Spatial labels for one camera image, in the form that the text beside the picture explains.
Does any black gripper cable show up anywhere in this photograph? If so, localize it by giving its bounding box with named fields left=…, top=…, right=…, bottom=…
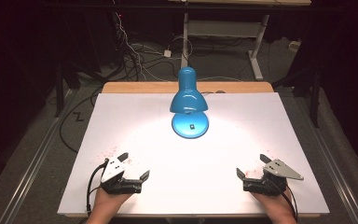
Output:
left=86, top=159, right=110, bottom=218
left=269, top=179, right=299, bottom=222

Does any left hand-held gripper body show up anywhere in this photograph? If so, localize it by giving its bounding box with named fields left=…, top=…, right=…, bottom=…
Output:
left=100, top=156, right=144, bottom=195

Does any white box on floor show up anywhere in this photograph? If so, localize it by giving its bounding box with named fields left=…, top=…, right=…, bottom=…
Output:
left=288, top=39, right=302, bottom=53

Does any white metal desk frame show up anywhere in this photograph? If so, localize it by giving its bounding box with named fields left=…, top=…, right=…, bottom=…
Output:
left=181, top=12, right=270, bottom=81

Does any blue desk lamp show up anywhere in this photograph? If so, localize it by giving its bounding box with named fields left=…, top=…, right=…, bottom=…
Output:
left=169, top=66, right=210, bottom=140

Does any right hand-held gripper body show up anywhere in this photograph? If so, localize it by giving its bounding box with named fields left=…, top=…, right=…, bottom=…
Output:
left=242, top=159, right=305, bottom=197

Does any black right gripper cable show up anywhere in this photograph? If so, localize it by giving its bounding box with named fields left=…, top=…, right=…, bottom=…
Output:
left=269, top=179, right=299, bottom=222

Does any white table cover sheet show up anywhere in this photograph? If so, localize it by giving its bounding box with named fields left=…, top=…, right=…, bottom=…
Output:
left=57, top=91, right=331, bottom=217

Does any black stand leg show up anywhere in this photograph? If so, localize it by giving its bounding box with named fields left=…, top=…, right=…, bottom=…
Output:
left=53, top=60, right=65, bottom=119

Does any person's right hand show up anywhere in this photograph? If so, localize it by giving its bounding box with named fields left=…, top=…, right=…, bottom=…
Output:
left=250, top=189, right=298, bottom=224

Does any metal floor rail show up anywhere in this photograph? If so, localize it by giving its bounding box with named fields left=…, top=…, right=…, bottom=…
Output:
left=0, top=88, right=76, bottom=224
left=287, top=88, right=358, bottom=224

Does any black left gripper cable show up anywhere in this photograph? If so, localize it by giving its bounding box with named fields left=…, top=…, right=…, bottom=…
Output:
left=86, top=159, right=110, bottom=218

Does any bundle of cables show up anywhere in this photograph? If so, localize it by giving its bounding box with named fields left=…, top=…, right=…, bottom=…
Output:
left=110, top=3, right=185, bottom=82

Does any black floor cable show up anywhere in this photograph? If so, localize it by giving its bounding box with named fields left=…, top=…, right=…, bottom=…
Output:
left=58, top=90, right=104, bottom=154

